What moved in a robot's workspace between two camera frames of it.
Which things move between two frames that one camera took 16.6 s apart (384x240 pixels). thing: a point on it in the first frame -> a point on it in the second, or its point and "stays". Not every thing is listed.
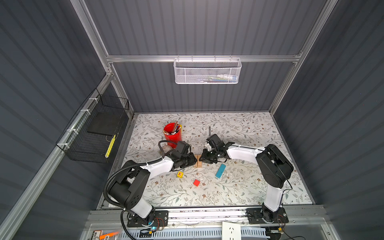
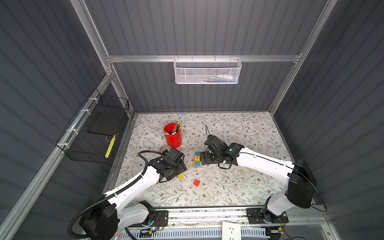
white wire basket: [207, 71] stays
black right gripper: [204, 158] stays
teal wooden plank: [220, 170] -> [197, 163]
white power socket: [231, 231] stays
